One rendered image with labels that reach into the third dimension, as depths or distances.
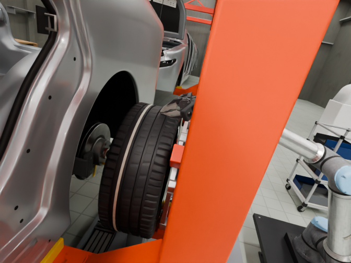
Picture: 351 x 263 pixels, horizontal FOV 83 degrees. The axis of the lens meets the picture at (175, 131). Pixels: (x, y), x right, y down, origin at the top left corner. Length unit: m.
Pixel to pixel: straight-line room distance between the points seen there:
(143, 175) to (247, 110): 0.51
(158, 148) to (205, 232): 0.38
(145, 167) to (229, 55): 0.53
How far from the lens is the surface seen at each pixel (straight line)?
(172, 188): 0.79
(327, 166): 1.21
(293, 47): 0.36
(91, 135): 1.07
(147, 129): 0.81
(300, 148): 1.16
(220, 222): 0.47
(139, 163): 0.76
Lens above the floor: 1.44
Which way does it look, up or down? 22 degrees down
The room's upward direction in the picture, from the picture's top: 12 degrees clockwise
